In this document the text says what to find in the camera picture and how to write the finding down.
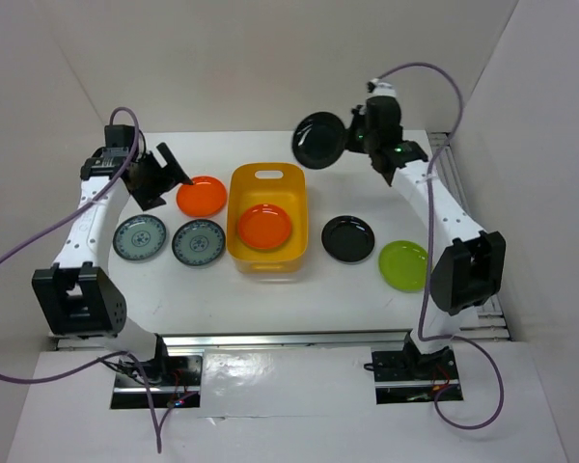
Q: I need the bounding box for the green plate near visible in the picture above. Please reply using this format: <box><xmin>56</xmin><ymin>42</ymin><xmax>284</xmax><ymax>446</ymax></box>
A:
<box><xmin>378</xmin><ymin>240</ymin><xmax>427</xmax><ymax>293</ymax></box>

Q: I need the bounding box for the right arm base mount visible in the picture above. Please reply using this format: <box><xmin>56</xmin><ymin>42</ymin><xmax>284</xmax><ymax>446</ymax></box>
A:
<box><xmin>363</xmin><ymin>349</ymin><xmax>463</xmax><ymax>405</ymax></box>

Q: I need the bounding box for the large blue floral plate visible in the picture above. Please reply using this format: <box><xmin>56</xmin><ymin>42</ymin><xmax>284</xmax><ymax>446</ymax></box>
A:
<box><xmin>112</xmin><ymin>214</ymin><xmax>168</xmax><ymax>262</ymax></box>

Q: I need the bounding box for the orange plate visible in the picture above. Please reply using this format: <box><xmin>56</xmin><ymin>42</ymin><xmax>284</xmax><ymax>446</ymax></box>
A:
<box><xmin>237</xmin><ymin>204</ymin><xmax>292</xmax><ymax>251</ymax></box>
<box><xmin>176</xmin><ymin>176</ymin><xmax>228</xmax><ymax>218</ymax></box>

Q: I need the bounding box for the small blue floral plate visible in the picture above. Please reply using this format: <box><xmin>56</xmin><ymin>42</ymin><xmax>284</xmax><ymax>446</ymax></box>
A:
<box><xmin>171</xmin><ymin>219</ymin><xmax>226</xmax><ymax>267</ymax></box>

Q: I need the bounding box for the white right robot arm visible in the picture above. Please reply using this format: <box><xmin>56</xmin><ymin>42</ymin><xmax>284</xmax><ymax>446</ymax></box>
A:
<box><xmin>346</xmin><ymin>88</ymin><xmax>506</xmax><ymax>378</ymax></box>

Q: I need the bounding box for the black plate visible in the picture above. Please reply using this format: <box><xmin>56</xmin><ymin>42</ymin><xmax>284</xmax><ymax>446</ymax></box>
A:
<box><xmin>321</xmin><ymin>215</ymin><xmax>375</xmax><ymax>264</ymax></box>
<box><xmin>291</xmin><ymin>112</ymin><xmax>346</xmax><ymax>170</ymax></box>

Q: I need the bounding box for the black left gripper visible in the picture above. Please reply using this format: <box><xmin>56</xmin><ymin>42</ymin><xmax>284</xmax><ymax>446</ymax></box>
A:
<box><xmin>130</xmin><ymin>142</ymin><xmax>190</xmax><ymax>211</ymax></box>

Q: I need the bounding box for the front aluminium rail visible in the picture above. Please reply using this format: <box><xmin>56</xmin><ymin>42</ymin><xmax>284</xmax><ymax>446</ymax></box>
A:
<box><xmin>56</xmin><ymin>325</ymin><xmax>510</xmax><ymax>351</ymax></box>

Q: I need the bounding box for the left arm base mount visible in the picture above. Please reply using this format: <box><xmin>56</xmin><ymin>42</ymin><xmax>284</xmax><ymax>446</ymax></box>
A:
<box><xmin>103</xmin><ymin>354</ymin><xmax>203</xmax><ymax>410</ymax></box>

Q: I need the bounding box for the yellow plastic bin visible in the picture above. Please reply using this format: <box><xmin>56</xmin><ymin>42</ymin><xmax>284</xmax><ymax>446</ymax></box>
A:
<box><xmin>227</xmin><ymin>162</ymin><xmax>309</xmax><ymax>273</ymax></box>

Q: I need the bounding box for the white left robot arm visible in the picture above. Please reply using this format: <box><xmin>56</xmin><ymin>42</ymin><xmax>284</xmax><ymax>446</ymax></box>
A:
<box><xmin>32</xmin><ymin>124</ymin><xmax>191</xmax><ymax>385</ymax></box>

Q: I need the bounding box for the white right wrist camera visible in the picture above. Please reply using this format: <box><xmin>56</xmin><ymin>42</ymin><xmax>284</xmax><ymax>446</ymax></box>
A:
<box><xmin>366</xmin><ymin>78</ymin><xmax>398</xmax><ymax>99</ymax></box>

